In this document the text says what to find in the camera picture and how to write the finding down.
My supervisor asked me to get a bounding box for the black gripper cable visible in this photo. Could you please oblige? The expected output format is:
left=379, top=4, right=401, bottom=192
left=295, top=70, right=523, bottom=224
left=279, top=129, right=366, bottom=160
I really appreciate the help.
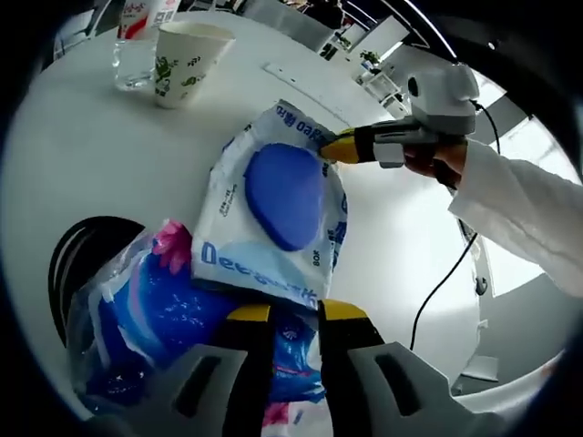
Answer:
left=409, top=97, right=501, bottom=352

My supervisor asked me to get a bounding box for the white pack with blue disc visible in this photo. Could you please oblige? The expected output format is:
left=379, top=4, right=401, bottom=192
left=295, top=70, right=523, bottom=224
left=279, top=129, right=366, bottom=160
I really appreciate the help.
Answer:
left=189, top=98, right=351, bottom=311

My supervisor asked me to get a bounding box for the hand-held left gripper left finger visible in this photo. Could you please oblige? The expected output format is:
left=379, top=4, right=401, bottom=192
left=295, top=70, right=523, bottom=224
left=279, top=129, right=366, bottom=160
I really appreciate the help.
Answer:
left=168, top=303, right=274, bottom=437

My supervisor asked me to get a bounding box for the white power strip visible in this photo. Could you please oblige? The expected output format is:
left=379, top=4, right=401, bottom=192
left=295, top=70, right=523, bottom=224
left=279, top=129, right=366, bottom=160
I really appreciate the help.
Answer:
left=262, top=61, right=357, bottom=132

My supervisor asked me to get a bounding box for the white printed paper cup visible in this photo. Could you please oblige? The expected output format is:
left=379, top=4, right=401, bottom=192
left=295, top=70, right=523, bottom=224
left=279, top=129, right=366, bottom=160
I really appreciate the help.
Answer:
left=152, top=21, right=237, bottom=110

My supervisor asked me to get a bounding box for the black rubber ring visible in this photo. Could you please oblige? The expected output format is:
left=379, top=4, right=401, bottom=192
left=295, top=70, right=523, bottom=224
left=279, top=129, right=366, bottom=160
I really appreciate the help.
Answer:
left=46, top=215, right=148, bottom=350

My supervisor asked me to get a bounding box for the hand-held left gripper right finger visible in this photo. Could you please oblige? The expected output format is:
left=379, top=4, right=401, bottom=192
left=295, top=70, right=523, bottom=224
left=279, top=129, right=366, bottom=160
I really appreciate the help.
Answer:
left=317, top=300, right=459, bottom=437

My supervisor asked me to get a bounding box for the person's right hand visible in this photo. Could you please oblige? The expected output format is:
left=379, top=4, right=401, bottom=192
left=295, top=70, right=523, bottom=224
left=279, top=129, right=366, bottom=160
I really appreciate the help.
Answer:
left=403, top=138, right=470, bottom=191

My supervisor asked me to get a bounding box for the clear plastic water bottle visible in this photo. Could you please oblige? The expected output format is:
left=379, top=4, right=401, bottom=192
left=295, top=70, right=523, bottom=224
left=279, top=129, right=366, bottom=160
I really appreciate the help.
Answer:
left=112, top=0, right=179, bottom=92

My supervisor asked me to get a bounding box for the blue plastic tissue pack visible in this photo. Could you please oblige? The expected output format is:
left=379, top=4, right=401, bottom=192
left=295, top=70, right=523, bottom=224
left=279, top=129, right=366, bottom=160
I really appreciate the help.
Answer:
left=66, top=217, right=336, bottom=437

